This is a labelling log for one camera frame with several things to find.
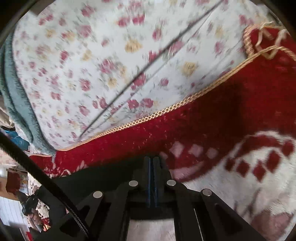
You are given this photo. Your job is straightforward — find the teal fleece garment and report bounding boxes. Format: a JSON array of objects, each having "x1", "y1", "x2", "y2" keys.
[{"x1": 1, "y1": 33, "x2": 56, "y2": 155}]

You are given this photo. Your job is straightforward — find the red white floral blanket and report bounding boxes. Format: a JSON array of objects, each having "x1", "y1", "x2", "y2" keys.
[{"x1": 28, "y1": 22, "x2": 296, "y2": 241}]

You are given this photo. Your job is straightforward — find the black cable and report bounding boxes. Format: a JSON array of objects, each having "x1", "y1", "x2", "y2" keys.
[{"x1": 0, "y1": 131, "x2": 90, "y2": 238}]

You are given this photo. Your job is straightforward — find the white floral bed sheet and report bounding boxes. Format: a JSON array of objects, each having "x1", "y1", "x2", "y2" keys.
[{"x1": 12, "y1": 1, "x2": 269, "y2": 150}]

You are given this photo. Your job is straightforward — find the black pants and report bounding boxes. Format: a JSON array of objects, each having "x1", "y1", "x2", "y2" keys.
[{"x1": 36, "y1": 152, "x2": 172, "y2": 232}]

